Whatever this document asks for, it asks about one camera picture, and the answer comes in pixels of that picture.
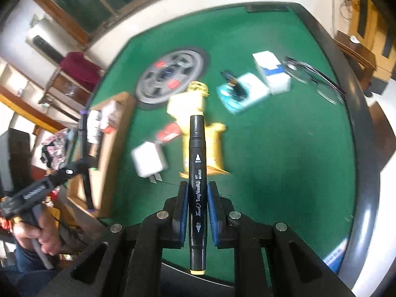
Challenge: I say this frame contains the white charger plug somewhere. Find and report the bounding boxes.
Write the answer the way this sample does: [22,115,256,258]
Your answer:
[131,142,168,183]

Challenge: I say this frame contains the yellow cheese cracker packet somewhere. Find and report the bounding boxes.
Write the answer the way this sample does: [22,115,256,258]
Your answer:
[179,122,228,179]

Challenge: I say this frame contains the red hooks plastic package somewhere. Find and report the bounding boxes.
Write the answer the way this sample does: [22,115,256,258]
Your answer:
[156,122,181,144]

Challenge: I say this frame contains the black marker yellow cap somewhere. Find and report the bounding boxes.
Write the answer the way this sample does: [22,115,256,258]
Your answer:
[188,115,207,275]

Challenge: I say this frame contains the yellow tape roll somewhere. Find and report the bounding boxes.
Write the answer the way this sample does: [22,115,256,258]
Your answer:
[167,91,205,129]

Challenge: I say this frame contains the black Chanel lipstick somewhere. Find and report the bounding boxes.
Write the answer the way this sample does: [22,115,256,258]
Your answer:
[220,70,248,101]

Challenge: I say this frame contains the teal tissue packet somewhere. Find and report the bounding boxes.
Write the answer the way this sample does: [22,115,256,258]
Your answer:
[217,71,271,115]

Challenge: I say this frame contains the white blue medicine box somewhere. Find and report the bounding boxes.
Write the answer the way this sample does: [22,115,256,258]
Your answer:
[252,50,291,95]

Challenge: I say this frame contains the long silver barcode box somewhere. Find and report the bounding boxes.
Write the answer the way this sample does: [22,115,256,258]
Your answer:
[87,110,102,144]

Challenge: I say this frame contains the white pink medicine box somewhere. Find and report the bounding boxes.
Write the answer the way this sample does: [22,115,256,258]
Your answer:
[100,100,120,133]

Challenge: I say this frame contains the yellow cartoon toy pouch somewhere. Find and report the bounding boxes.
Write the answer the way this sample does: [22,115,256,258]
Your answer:
[187,80,209,97]

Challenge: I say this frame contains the person left hand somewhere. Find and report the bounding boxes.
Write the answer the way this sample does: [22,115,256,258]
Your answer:
[13,206,61,256]

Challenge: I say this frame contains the pile of clothes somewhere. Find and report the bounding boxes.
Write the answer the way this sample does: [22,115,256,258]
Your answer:
[40,128,77,170]

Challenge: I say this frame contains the cardboard tray box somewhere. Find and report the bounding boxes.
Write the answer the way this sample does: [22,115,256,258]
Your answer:
[66,91,136,218]

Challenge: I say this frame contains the wooden chair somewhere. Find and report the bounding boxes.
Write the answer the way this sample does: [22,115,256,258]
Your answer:
[38,67,92,122]

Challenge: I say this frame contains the maroon cloth on chair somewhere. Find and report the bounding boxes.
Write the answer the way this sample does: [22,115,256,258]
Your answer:
[59,52,103,92]

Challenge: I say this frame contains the round tire pattern mat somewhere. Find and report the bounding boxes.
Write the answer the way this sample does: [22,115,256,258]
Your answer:
[134,46,210,111]

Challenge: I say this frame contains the yellow wooden cabinet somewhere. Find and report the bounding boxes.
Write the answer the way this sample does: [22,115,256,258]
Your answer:
[334,0,395,89]

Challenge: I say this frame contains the black frame eyeglasses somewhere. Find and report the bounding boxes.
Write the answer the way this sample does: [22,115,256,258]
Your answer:
[283,57,346,105]

